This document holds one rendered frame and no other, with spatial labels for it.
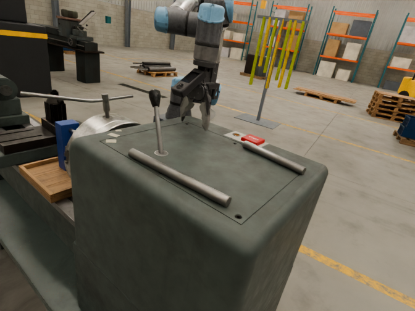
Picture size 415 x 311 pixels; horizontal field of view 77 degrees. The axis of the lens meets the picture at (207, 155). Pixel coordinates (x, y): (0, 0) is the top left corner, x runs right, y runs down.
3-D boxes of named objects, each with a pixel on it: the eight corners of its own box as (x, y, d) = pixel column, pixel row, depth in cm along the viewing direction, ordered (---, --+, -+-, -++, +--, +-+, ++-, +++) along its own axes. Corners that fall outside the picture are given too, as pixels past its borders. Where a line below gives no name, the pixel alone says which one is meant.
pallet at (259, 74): (268, 79, 1308) (273, 57, 1266) (261, 79, 1246) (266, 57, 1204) (247, 74, 1367) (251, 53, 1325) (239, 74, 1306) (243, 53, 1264)
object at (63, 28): (31, 66, 737) (22, -1, 668) (62, 66, 810) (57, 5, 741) (83, 84, 640) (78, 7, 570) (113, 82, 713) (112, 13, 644)
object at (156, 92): (164, 108, 71) (165, 91, 69) (155, 109, 68) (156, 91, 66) (154, 104, 73) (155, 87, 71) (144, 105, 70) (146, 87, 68)
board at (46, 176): (128, 175, 130) (128, 168, 128) (50, 203, 103) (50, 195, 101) (94, 153, 145) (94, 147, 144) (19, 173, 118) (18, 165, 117)
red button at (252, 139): (264, 144, 88) (265, 139, 87) (255, 149, 84) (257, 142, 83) (248, 139, 91) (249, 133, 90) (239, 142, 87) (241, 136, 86)
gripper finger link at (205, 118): (221, 126, 87) (215, 99, 86) (210, 129, 83) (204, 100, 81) (213, 128, 89) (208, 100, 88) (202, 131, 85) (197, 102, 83)
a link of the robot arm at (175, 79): (171, 97, 151) (173, 73, 145) (194, 100, 151) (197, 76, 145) (167, 102, 140) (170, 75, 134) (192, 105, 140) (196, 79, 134)
